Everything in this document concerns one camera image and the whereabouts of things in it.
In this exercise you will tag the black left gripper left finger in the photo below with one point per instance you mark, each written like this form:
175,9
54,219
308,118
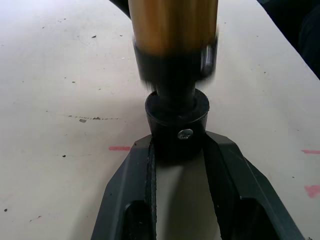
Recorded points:
125,195

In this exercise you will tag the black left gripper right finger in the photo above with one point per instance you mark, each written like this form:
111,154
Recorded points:
240,195

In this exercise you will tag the gold and black hand pump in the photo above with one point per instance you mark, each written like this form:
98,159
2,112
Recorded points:
172,37

